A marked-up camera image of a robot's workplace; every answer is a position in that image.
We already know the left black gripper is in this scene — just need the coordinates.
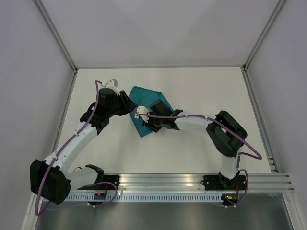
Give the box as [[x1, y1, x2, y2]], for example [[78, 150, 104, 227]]
[[107, 91, 138, 118]]

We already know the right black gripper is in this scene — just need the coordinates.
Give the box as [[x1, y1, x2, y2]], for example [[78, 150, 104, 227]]
[[142, 110, 164, 133]]

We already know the teal cloth napkin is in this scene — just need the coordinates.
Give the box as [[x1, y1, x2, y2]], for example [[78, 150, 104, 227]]
[[129, 86, 173, 138]]

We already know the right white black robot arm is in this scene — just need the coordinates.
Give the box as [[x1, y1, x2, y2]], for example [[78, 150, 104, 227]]
[[135, 100, 248, 190]]

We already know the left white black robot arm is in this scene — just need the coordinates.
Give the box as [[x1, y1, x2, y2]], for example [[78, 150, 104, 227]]
[[30, 88, 137, 205]]

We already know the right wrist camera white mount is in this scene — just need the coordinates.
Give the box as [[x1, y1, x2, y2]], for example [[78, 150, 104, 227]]
[[134, 106, 150, 123]]

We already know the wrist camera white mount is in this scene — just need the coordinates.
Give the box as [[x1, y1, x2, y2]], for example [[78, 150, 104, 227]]
[[100, 78, 120, 95], [134, 106, 150, 123]]

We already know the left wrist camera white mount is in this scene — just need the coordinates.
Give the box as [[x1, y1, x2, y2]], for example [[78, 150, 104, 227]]
[[100, 78, 120, 95]]

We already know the left table edge rail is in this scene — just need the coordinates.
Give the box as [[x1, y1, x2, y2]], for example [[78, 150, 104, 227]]
[[47, 69, 78, 158]]

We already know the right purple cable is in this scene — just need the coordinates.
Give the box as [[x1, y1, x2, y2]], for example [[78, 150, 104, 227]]
[[136, 112, 262, 209]]

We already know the purple cable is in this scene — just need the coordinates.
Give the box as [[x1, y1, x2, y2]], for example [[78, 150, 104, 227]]
[[136, 112, 262, 209], [35, 79, 118, 218]]

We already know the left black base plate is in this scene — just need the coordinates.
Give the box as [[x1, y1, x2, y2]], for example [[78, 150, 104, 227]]
[[78, 175, 120, 191]]

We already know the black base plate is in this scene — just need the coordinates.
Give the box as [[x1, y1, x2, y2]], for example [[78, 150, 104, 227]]
[[200, 175, 247, 191], [78, 175, 120, 191]]

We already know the white slotted cable duct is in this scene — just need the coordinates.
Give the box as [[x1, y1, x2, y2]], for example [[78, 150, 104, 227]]
[[65, 192, 222, 203]]

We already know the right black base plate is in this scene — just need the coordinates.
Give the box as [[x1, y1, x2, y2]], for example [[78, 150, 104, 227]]
[[200, 175, 247, 191]]

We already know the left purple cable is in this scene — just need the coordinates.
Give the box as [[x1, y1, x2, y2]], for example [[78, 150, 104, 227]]
[[35, 79, 118, 218]]

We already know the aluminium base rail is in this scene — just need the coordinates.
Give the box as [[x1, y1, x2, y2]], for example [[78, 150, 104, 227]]
[[69, 172, 295, 192]]

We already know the left aluminium frame post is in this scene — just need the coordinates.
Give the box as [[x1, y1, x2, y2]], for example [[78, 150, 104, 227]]
[[33, 0, 78, 73]]

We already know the aluminium frame post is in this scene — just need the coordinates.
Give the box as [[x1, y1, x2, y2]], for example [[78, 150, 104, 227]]
[[33, 0, 78, 73], [242, 0, 287, 71]]

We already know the right aluminium frame post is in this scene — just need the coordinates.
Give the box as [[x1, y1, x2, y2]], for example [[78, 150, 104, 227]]
[[242, 0, 287, 71]]

